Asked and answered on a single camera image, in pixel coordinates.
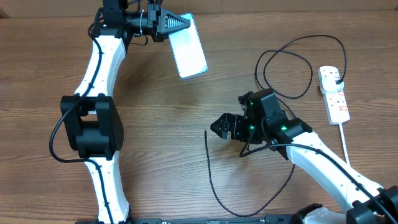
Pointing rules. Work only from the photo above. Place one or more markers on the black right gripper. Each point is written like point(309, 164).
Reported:
point(227, 121)

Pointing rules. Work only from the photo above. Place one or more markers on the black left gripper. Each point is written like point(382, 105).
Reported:
point(158, 22)

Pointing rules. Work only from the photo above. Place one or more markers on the blue smartphone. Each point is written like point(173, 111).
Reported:
point(187, 50)

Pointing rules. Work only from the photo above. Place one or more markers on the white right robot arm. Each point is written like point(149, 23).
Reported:
point(265, 125)

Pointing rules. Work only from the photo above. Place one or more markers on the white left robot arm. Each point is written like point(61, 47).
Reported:
point(92, 122)

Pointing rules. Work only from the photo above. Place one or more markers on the white power strip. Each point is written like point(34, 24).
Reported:
point(335, 102)

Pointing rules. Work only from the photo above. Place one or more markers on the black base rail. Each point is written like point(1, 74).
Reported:
point(268, 219)

